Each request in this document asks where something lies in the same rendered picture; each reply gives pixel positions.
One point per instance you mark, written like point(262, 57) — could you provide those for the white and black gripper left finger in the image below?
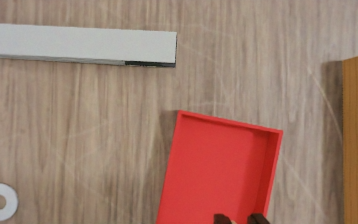
point(221, 219)

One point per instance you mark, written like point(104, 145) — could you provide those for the red shallow tray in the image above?
point(218, 165)

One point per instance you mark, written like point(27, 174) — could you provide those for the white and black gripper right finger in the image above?
point(257, 218)

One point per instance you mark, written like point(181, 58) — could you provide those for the grey flat bar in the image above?
point(92, 45)

